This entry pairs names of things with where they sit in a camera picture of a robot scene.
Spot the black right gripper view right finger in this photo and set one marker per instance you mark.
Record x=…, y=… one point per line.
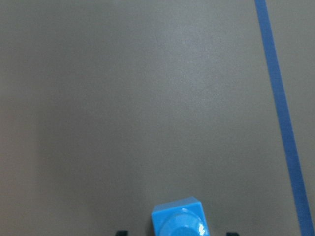
x=232, y=234

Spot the black right gripper view left finger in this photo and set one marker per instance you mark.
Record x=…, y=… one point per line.
x=121, y=233

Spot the small blue toy block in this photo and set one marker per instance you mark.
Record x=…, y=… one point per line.
x=184, y=217

